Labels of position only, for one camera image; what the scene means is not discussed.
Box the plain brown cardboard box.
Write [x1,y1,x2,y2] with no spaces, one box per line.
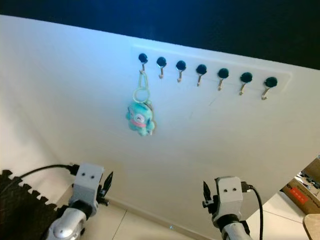
[300,156,320,183]

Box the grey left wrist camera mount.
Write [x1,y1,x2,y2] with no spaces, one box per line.
[75,163,106,203]

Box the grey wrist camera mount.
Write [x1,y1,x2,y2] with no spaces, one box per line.
[214,176,245,221]
[75,163,106,203]

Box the black knob brass hook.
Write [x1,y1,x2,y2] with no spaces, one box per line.
[175,60,187,83]
[239,72,254,96]
[217,68,230,91]
[195,64,208,87]
[261,76,279,101]
[156,56,167,80]
[138,53,149,73]

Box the black foam puzzle mat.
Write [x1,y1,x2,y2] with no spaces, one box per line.
[0,169,61,240]

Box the cardboard box red label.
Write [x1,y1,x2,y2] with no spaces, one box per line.
[280,177,320,217]

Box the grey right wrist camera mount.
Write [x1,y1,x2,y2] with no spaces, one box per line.
[214,176,245,221]

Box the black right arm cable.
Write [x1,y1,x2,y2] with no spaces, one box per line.
[241,182,265,240]

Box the tan wooden stool seat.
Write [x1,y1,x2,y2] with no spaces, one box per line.
[303,213,320,240]

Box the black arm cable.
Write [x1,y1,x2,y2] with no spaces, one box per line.
[241,182,265,240]
[7,164,81,188]

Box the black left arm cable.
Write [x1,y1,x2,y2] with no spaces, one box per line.
[7,164,81,188]

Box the teal plush keychain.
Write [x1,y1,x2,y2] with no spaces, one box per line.
[126,70,156,138]

